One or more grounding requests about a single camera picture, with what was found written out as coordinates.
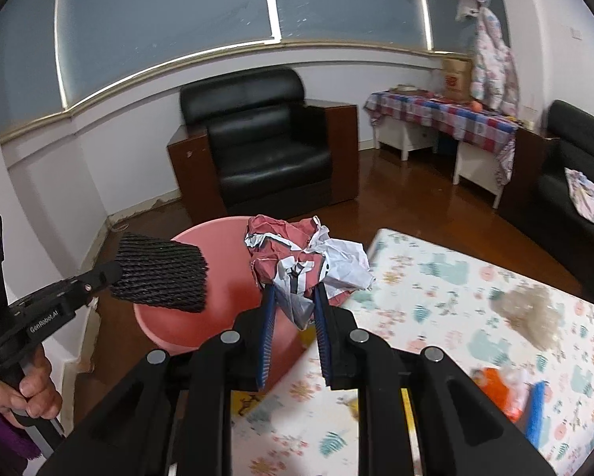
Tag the floral cloth on armchair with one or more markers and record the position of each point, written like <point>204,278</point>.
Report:
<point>587,196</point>

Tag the red white paper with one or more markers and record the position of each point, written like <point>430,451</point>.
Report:
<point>297,248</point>

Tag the floral printed table mat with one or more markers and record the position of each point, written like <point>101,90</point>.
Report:
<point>425,297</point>

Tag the blue flat object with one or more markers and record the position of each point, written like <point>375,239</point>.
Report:
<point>537,411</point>

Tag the black leather armchair with cloth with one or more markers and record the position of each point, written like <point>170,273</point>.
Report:
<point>559,208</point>

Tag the crumpled clear plastic wrap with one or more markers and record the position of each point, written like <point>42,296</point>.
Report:
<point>530,317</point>

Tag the brown paper bag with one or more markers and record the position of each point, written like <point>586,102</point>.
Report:
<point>456,79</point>

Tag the orange plastic bag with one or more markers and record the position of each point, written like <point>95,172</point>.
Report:
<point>495,389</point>

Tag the checked tablecloth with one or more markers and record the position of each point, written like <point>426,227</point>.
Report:
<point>440,111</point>

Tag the translucent white plastic bag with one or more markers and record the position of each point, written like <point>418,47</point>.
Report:
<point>517,382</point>

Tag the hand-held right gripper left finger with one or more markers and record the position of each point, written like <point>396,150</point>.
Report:
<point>267,337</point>

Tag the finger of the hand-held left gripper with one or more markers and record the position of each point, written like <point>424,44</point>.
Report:
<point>103,276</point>

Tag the white wall switch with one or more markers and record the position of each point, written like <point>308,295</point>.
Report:
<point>577,33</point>

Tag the white wooden table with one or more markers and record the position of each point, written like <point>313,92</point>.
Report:
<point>406,136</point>

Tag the person's left hand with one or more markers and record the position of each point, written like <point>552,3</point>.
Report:
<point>39,389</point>

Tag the pink plastic bucket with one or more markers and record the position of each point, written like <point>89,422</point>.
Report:
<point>217,302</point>

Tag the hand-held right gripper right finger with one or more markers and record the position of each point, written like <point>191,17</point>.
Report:
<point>322,337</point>

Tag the black leather armchair wooden sides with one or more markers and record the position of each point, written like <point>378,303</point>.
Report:
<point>267,148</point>

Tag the large window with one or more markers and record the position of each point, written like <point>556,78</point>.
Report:
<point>178,20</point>

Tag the floral padded jacket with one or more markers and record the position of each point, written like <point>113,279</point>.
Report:
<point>492,59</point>

